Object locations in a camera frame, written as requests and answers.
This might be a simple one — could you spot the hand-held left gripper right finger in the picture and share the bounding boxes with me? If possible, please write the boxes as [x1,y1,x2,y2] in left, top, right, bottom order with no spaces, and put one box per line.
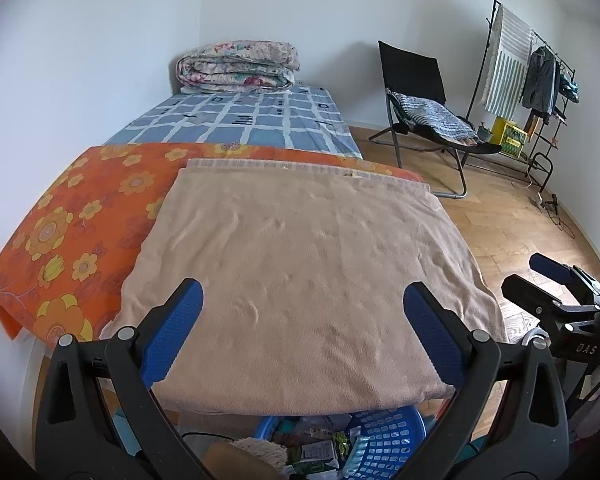
[402,281,571,480]

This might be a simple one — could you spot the beige blanket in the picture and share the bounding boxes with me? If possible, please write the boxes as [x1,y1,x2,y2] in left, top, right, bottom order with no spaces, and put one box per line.
[100,158,508,417]

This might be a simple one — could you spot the yellow crate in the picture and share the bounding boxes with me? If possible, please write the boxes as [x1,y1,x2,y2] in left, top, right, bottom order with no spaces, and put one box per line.
[491,116,530,157]

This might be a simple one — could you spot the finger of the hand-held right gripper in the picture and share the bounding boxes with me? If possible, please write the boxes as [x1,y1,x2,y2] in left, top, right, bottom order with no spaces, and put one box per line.
[529,253,600,303]
[501,274,600,332]

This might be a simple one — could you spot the blue plastic basket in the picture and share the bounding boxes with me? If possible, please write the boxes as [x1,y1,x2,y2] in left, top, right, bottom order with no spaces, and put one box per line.
[254,405,427,480]

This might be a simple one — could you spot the black folding chair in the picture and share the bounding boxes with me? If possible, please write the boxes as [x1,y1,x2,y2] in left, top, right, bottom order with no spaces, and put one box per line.
[369,40,503,200]

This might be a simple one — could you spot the striped white towel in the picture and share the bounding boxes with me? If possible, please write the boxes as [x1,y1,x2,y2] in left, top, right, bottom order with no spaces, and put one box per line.
[482,4,533,117]

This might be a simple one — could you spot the orange floral sheet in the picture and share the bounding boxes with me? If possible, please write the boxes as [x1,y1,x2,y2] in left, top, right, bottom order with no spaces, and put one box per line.
[0,142,426,343]

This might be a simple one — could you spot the dark grey jacket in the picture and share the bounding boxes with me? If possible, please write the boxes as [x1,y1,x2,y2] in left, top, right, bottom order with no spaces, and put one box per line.
[521,46,558,123]

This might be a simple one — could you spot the clear plastic wrapper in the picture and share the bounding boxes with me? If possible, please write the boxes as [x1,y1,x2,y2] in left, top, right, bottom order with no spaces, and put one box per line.
[341,435,372,477]

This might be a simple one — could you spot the blue checked bed sheet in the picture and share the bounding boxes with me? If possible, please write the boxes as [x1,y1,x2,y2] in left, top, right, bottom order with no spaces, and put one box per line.
[102,84,363,157]

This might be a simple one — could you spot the striped chair cushion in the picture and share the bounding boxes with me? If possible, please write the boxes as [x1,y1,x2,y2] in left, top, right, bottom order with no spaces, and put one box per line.
[390,92,478,143]

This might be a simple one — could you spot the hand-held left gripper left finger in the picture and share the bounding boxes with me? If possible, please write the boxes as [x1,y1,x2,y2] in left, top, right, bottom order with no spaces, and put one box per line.
[35,277,211,480]

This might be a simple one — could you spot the black clothes rack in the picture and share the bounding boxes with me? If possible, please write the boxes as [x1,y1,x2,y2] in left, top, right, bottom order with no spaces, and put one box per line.
[467,0,578,193]

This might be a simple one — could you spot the beige fuzzy cloth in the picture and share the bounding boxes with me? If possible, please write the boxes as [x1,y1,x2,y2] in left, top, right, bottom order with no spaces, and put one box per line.
[228,436,289,478]

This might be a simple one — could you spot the teal garment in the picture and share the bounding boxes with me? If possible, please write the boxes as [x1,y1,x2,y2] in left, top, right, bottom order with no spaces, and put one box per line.
[559,72,579,103]

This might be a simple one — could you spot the black floor cable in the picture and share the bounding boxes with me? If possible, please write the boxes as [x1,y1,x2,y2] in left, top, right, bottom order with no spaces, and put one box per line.
[527,180,576,238]

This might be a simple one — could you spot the folded floral quilt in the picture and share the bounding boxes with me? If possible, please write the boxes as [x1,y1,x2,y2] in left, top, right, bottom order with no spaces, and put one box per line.
[175,40,301,95]

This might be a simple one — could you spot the white bed frame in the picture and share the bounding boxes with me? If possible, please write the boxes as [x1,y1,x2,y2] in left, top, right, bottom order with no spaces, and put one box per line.
[22,332,51,421]

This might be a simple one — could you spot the green milk carton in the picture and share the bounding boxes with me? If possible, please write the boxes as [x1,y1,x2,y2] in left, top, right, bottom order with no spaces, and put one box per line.
[286,441,342,477]

